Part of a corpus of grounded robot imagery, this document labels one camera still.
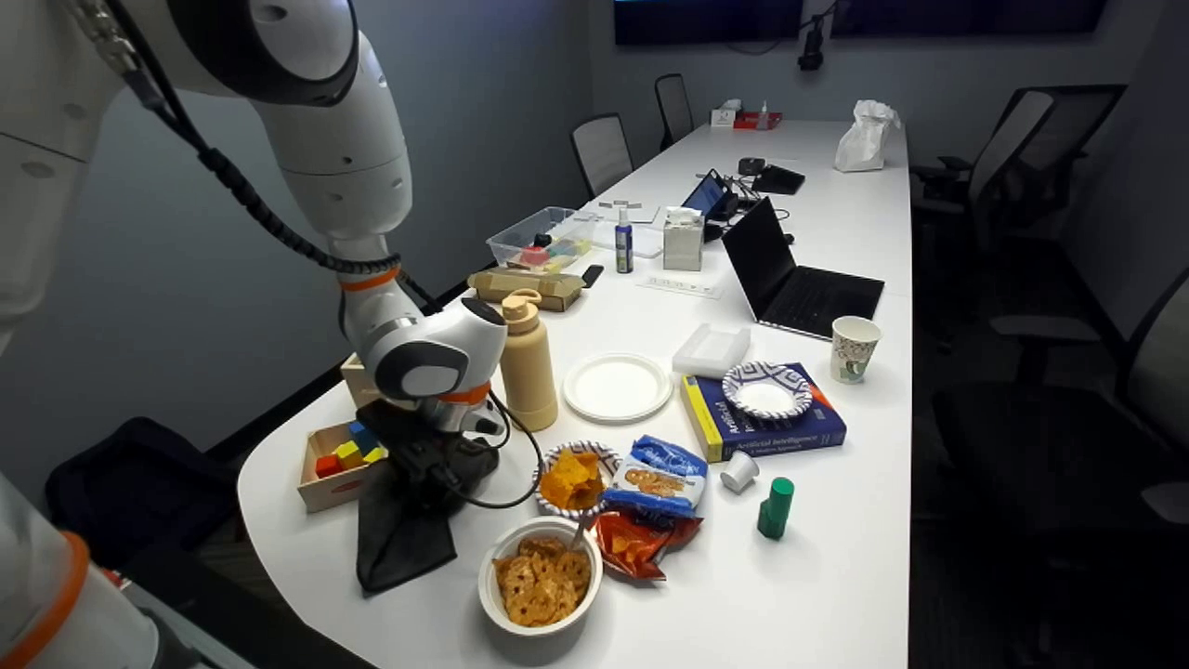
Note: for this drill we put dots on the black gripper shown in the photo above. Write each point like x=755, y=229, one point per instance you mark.
x=448, y=455

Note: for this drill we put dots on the dark grey towel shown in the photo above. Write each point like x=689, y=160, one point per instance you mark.
x=402, y=555

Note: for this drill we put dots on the yellow wooden block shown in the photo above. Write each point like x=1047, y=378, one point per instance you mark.
x=377, y=455
x=349, y=455

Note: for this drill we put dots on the wooden block tray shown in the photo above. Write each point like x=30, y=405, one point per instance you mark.
x=338, y=496

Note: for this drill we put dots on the blue wooden block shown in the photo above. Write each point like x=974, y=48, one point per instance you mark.
x=361, y=432

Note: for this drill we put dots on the red wooden block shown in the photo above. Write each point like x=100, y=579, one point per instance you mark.
x=330, y=467

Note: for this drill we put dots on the patterned paper bowl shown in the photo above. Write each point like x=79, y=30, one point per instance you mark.
x=541, y=488
x=769, y=395

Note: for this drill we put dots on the brown pretzel crisps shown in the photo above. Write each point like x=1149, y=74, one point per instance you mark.
x=546, y=580

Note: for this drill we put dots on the orange cheese crackers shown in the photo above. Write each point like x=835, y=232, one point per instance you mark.
x=575, y=479

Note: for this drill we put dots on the white ceramic bowl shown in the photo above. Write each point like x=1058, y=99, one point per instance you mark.
x=538, y=628

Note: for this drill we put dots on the beige water bottle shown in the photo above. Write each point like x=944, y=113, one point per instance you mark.
x=528, y=372

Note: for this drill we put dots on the red snack bag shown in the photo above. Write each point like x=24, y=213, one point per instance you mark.
x=637, y=548

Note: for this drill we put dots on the white round plate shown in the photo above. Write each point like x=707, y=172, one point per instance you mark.
x=620, y=389

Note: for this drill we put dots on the blue snack bag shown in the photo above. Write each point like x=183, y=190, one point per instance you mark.
x=662, y=477

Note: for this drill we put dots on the long brown box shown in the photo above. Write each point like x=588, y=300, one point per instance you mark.
x=546, y=289

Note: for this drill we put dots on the black office chair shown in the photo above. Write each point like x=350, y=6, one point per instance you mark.
x=1027, y=135
x=604, y=154
x=1140, y=410
x=673, y=110
x=134, y=488

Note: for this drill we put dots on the small black remote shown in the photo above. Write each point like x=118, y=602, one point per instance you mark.
x=594, y=278

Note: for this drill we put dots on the small white roll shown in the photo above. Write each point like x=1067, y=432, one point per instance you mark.
x=738, y=472

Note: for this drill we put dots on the small spray bottle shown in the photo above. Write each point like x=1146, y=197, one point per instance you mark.
x=627, y=247

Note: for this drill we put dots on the blue box with bowl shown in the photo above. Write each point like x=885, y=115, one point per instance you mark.
x=769, y=436

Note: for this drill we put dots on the green cylindrical container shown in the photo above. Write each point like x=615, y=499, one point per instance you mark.
x=780, y=512

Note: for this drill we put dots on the white carton box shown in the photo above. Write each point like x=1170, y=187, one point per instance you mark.
x=681, y=243

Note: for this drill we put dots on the tablet with blue screen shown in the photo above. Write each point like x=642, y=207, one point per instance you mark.
x=707, y=197

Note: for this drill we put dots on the black laptop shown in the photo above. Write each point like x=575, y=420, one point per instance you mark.
x=804, y=300

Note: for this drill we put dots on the white paper cup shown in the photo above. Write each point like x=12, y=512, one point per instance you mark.
x=855, y=349

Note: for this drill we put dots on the black pouch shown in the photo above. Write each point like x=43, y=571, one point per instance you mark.
x=780, y=181

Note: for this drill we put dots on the small white box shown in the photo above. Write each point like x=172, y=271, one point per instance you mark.
x=726, y=115

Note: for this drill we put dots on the flat red box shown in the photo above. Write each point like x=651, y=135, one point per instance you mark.
x=759, y=119

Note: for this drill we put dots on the black conference webcam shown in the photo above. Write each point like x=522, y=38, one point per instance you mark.
x=812, y=43

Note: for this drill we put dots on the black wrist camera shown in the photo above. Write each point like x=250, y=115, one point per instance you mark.
x=387, y=430

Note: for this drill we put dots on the wall monitor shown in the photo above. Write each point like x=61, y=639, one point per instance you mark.
x=707, y=21
x=967, y=17

